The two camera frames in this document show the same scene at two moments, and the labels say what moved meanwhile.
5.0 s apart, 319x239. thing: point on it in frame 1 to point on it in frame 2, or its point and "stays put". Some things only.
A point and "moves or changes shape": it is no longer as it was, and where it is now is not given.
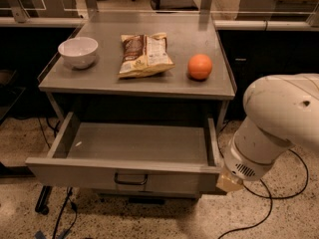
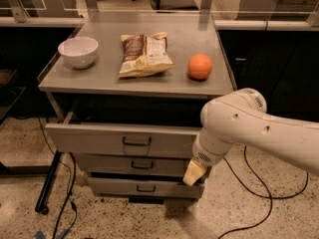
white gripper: (239, 167) to (203, 154)
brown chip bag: (144, 55) stays put
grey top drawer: (142, 157) moves or changes shape
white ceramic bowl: (79, 52) stays put
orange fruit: (199, 66) stays put
